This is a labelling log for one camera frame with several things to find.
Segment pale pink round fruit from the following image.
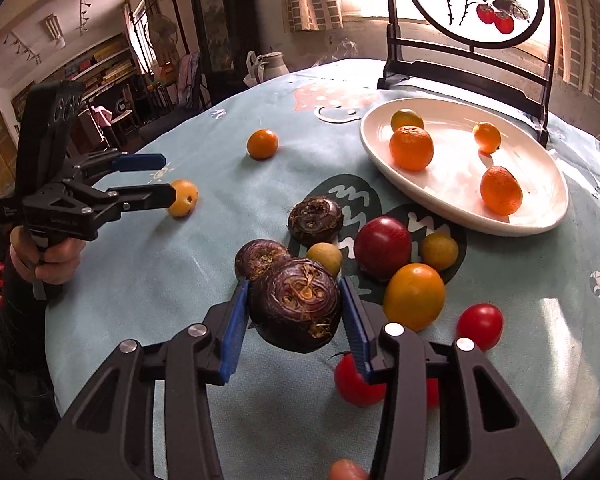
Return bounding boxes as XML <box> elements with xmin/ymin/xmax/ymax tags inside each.
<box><xmin>328</xmin><ymin>458</ymin><xmax>370</xmax><ymax>480</ymax></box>

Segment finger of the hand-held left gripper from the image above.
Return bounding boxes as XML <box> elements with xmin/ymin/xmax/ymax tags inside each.
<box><xmin>62</xmin><ymin>149</ymin><xmax>167</xmax><ymax>183</ymax></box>
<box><xmin>72</xmin><ymin>182</ymin><xmax>177</xmax><ymax>224</ymax></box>

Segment large mandarin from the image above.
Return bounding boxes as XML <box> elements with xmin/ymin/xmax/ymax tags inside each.
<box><xmin>389</xmin><ymin>125</ymin><xmax>435</xmax><ymax>172</ymax></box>
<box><xmin>480</xmin><ymin>165</ymin><xmax>523</xmax><ymax>216</ymax></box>

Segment standing fan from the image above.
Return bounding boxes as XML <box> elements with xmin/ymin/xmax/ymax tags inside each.
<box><xmin>147</xmin><ymin>12</ymin><xmax>182</xmax><ymax>70</ymax></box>

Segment large yellow tomato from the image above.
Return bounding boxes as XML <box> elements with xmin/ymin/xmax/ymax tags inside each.
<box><xmin>383</xmin><ymin>263</ymin><xmax>447</xmax><ymax>333</ymax></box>

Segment hanging clothes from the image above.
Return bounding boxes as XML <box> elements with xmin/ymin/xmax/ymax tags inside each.
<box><xmin>176</xmin><ymin>52</ymin><xmax>203</xmax><ymax>108</ymax></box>

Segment small pale yellow fruit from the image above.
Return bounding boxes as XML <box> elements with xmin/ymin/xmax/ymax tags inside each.
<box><xmin>306</xmin><ymin>241</ymin><xmax>343</xmax><ymax>278</ymax></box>

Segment person's left forearm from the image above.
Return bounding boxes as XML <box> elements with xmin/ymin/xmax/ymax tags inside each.
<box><xmin>0</xmin><ymin>262</ymin><xmax>57</xmax><ymax>373</ymax></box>

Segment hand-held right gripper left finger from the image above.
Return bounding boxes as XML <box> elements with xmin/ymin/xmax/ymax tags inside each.
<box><xmin>30</xmin><ymin>280</ymin><xmax>253</xmax><ymax>480</ymax></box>

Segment white oval plate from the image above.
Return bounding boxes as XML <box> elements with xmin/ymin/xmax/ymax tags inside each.
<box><xmin>359</xmin><ymin>98</ymin><xmax>570</xmax><ymax>237</ymax></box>

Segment painted round table screen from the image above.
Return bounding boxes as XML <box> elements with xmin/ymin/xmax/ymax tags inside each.
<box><xmin>376</xmin><ymin>0</ymin><xmax>556</xmax><ymax>148</ymax></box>

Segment ceiling lamp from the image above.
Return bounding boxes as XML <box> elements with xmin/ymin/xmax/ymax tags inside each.
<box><xmin>41</xmin><ymin>14</ymin><xmax>67</xmax><ymax>50</ymax></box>

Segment small orange kumquat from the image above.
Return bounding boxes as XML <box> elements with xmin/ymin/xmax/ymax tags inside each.
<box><xmin>472</xmin><ymin>121</ymin><xmax>502</xmax><ymax>155</ymax></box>

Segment spotted yellow fruit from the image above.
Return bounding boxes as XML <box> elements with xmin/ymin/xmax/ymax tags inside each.
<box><xmin>166</xmin><ymin>179</ymin><xmax>199</xmax><ymax>218</ymax></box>

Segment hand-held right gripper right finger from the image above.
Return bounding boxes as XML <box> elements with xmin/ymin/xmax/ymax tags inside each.
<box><xmin>339</xmin><ymin>276</ymin><xmax>563</xmax><ymax>480</ymax></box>

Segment yellow-green round fruit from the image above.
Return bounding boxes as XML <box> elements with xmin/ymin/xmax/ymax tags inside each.
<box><xmin>390</xmin><ymin>108</ymin><xmax>425</xmax><ymax>132</ymax></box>

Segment wall bookshelf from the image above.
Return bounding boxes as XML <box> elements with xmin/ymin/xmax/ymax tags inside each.
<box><xmin>62</xmin><ymin>35</ymin><xmax>142</xmax><ymax>106</ymax></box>

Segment dark red plum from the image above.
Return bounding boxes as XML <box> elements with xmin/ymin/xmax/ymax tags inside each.
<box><xmin>353</xmin><ymin>216</ymin><xmax>413</xmax><ymax>281</ymax></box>

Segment small round orange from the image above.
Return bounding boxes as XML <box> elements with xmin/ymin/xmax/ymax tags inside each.
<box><xmin>246</xmin><ymin>129</ymin><xmax>280</xmax><ymax>161</ymax></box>

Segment dark purple water chestnut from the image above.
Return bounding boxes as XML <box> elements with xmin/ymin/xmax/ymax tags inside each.
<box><xmin>234</xmin><ymin>239</ymin><xmax>292</xmax><ymax>282</ymax></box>
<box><xmin>247</xmin><ymin>257</ymin><xmax>342</xmax><ymax>354</ymax></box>
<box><xmin>287</xmin><ymin>195</ymin><xmax>345</xmax><ymax>247</ymax></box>

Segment white kettle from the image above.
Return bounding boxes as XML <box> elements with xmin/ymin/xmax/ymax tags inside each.
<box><xmin>244</xmin><ymin>50</ymin><xmax>287</xmax><ymax>87</ymax></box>

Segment dark wooden cabinet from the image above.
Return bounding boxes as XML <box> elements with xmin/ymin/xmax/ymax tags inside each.
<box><xmin>187</xmin><ymin>0</ymin><xmax>253</xmax><ymax>107</ymax></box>

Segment person's left hand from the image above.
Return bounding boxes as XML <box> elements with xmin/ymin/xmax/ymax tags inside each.
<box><xmin>10</xmin><ymin>226</ymin><xmax>84</xmax><ymax>286</ymax></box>

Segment light blue printed tablecloth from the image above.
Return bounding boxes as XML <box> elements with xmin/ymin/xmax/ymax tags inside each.
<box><xmin>45</xmin><ymin>57</ymin><xmax>600</xmax><ymax>480</ymax></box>

